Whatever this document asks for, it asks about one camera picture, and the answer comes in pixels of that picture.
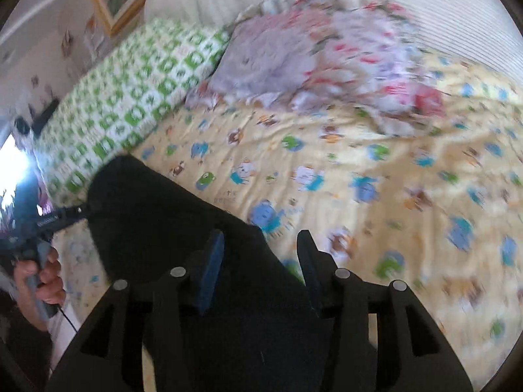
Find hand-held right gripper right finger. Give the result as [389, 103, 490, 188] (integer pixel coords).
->
[296, 229, 475, 392]

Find green checkered pillow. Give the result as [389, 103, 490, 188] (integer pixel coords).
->
[35, 18, 233, 199]

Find floral printed blanket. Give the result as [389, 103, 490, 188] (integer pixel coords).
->
[186, 0, 446, 137]

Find person's left hand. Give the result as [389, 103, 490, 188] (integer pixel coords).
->
[14, 247, 67, 331]

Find black pants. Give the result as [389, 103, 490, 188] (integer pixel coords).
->
[87, 154, 379, 392]

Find yellow cartoon printed bedsheet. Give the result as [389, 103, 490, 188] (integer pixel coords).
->
[53, 51, 523, 376]

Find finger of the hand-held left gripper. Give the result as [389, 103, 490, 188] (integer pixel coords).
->
[36, 205, 94, 233]

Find black cable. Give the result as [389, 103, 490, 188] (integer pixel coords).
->
[57, 304, 79, 333]

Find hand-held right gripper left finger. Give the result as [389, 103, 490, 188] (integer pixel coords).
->
[46, 229, 226, 392]

